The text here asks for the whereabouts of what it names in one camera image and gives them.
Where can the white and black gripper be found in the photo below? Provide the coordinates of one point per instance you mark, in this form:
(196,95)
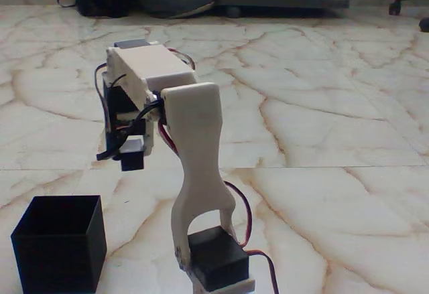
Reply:
(118,113)

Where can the small black cube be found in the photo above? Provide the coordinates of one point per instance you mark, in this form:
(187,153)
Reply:
(132,161)

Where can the black box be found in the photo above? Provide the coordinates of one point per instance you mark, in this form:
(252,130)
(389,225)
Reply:
(53,260)

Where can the black chair caster wheel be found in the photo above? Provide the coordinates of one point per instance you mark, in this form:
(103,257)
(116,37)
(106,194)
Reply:
(425,25)

